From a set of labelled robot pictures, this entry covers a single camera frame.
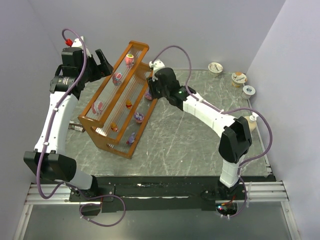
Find orange yogurt cup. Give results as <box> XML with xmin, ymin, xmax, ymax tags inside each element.
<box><xmin>231</xmin><ymin>72</ymin><xmax>248</xmax><ymax>88</ymax></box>

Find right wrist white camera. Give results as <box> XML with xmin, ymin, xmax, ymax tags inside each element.
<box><xmin>148</xmin><ymin>59</ymin><xmax>165</xmax><ymax>82</ymax></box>

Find pink egg toy white frill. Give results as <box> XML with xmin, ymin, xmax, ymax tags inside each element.
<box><xmin>91</xmin><ymin>100</ymin><xmax>103</xmax><ymax>115</ymax></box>

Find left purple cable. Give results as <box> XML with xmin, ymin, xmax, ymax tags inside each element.
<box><xmin>36</xmin><ymin>29</ymin><xmax>88</xmax><ymax>200</ymax></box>

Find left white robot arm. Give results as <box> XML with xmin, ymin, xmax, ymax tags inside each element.
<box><xmin>23</xmin><ymin>47</ymin><xmax>114</xmax><ymax>198</ymax></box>

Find pink pot toy green top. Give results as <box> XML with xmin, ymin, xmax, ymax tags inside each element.
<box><xmin>124</xmin><ymin>53</ymin><xmax>135</xmax><ymax>69</ymax></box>

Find brown chocolate bar wrapper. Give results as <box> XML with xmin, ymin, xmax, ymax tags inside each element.
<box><xmin>68</xmin><ymin>121</ymin><xmax>85</xmax><ymax>133</ymax></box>

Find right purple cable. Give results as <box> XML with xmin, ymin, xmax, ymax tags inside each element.
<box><xmin>152</xmin><ymin>45</ymin><xmax>273</xmax><ymax>220</ymax></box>

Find purple cable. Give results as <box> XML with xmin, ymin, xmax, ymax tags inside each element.
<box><xmin>36</xmin><ymin>29</ymin><xmax>88</xmax><ymax>200</ymax></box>
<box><xmin>152</xmin><ymin>45</ymin><xmax>273</xmax><ymax>220</ymax></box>

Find orange wooden tiered shelf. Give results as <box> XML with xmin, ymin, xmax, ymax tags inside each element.
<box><xmin>78</xmin><ymin>40</ymin><xmax>157</xmax><ymax>159</ymax></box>

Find wrist white camera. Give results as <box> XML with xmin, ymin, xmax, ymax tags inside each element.
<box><xmin>65</xmin><ymin>36</ymin><xmax>92</xmax><ymax>57</ymax></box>
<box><xmin>148</xmin><ymin>59</ymin><xmax>165</xmax><ymax>82</ymax></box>

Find small purple bunny toy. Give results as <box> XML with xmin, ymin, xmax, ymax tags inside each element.
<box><xmin>126</xmin><ymin>132</ymin><xmax>136</xmax><ymax>146</ymax></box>

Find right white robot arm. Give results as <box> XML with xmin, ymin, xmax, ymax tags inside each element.
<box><xmin>147</xmin><ymin>66</ymin><xmax>252</xmax><ymax>189</ymax></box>

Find beige soap pump bottle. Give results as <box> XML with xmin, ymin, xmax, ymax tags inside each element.
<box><xmin>244</xmin><ymin>112</ymin><xmax>258</xmax><ymax>133</ymax></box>

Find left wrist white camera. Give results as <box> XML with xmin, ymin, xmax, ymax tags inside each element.
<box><xmin>65</xmin><ymin>36</ymin><xmax>92</xmax><ymax>57</ymax></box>

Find pink ball purple bunny toy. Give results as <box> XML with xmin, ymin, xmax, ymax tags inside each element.
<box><xmin>133</xmin><ymin>112</ymin><xmax>145</xmax><ymax>124</ymax></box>

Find white yogurt cup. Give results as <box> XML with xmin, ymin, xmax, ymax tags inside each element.
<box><xmin>208</xmin><ymin>62</ymin><xmax>224</xmax><ymax>77</ymax></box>

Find pink egg toy blue spots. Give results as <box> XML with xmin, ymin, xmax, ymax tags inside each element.
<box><xmin>112</xmin><ymin>72</ymin><xmax>123</xmax><ymax>86</ymax></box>

